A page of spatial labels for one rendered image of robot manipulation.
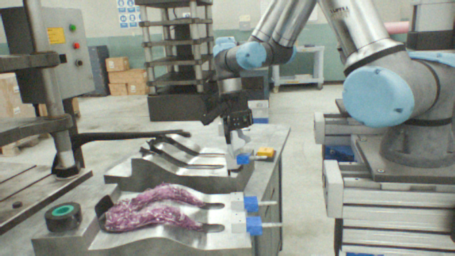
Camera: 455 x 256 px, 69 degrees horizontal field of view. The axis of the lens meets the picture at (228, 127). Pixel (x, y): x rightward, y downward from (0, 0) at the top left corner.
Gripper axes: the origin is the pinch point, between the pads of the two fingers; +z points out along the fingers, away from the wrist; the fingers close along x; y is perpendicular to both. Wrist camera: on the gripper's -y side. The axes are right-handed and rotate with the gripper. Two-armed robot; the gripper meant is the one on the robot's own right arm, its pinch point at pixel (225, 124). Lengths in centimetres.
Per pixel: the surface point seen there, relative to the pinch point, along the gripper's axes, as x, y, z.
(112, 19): 544, -430, -72
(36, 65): -30, -61, -30
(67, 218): -74, -15, 1
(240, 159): -31.1, 14.8, 2.1
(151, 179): -36.0, -16.1, 9.3
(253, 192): -28.5, 17.9, 15.1
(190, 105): 320, -159, 71
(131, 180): -35.9, -24.3, 10.5
